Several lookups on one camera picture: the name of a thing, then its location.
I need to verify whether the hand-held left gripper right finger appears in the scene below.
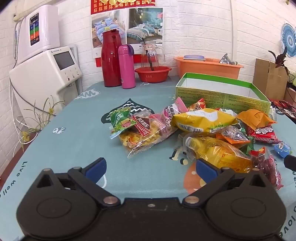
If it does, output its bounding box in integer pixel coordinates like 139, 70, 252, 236
182, 159, 266, 208

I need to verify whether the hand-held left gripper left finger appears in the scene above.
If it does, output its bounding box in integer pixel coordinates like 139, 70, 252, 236
36, 158, 121, 208

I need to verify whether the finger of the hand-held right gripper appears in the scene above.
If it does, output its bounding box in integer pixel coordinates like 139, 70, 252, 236
284, 155, 296, 171

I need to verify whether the red packet white print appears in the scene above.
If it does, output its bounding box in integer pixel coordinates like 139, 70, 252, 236
245, 124, 282, 145

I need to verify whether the clear orange cake packet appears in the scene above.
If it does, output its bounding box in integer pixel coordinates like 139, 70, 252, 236
216, 125, 251, 149

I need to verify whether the large yellow chip bag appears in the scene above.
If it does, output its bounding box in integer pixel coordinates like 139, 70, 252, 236
171, 108, 238, 134

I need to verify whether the clear cookie packet red label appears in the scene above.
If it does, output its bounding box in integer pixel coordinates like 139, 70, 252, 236
118, 109, 178, 159

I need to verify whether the pink snack packet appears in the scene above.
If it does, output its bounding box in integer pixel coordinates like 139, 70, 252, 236
159, 97, 189, 126

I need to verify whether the green cardboard box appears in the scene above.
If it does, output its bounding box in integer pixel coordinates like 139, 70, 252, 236
175, 72, 272, 114

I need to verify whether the blue snack packet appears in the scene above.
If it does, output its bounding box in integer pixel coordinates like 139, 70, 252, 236
273, 141, 292, 159

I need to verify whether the yellow clear snack packet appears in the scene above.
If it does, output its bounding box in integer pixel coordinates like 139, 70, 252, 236
183, 136, 253, 174

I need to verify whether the dark red snack packet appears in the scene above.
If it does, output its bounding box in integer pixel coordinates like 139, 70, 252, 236
251, 147, 284, 190

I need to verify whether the green snack packet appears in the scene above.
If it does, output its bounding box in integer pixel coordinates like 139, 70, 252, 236
240, 128, 255, 156

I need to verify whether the green candy packet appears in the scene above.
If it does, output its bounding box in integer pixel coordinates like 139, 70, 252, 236
109, 107, 137, 139

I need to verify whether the floral patterned cloth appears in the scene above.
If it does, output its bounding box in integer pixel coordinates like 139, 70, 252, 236
269, 99, 296, 116

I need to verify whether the orange snack packet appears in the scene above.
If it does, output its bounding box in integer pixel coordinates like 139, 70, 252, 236
237, 109, 277, 130

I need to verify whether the orange red small packet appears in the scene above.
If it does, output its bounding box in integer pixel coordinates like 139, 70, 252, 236
187, 98, 206, 112

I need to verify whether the small cardboard box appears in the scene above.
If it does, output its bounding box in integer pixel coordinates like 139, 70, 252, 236
284, 87, 296, 106

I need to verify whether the potted grass plant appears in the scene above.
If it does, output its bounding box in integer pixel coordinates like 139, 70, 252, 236
14, 96, 65, 151

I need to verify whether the brown cardboard box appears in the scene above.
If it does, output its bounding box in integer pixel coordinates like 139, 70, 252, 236
253, 58, 289, 100

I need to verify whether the orange plastic tub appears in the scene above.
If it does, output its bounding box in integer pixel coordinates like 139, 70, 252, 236
173, 56, 244, 80

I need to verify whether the pink thermos bottle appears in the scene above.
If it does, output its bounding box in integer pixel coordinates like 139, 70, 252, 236
118, 44, 136, 89

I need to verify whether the dark-leaved plant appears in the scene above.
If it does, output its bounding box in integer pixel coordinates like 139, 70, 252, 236
268, 47, 289, 76

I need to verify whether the white machine with screen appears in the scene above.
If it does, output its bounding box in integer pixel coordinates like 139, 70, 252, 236
9, 45, 83, 123

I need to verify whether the red plastic basin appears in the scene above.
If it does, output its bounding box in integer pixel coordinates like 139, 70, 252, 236
135, 66, 172, 83

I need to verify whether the red thermos jug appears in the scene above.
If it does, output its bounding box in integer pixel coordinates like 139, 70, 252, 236
101, 29, 123, 88

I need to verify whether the metal pot lid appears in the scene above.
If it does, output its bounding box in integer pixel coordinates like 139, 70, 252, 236
218, 53, 232, 64

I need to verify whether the glass pitcher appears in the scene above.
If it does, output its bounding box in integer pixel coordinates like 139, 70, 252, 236
140, 40, 166, 70

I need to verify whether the large blue patterned wall plate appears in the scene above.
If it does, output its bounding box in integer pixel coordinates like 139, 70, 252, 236
280, 23, 296, 57

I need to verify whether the white wall pipe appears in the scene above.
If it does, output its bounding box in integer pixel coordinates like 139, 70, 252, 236
229, 0, 237, 58

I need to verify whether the white wall water purifier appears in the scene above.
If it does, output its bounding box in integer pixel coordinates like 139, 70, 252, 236
14, 5, 61, 64

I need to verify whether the wall calendar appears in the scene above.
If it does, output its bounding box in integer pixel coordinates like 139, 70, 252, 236
91, 0, 164, 67

